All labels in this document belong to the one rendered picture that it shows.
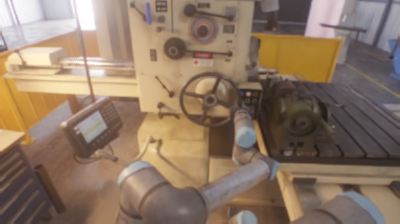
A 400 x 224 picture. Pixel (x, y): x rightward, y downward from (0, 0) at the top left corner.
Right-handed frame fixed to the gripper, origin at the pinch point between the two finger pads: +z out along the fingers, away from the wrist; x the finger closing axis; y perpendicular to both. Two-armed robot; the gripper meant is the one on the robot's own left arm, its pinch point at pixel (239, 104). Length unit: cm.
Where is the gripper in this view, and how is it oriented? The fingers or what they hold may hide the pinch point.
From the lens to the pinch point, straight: 125.1
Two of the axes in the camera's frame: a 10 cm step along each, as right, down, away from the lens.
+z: 0.7, -4.7, 8.8
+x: -10.0, -0.8, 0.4
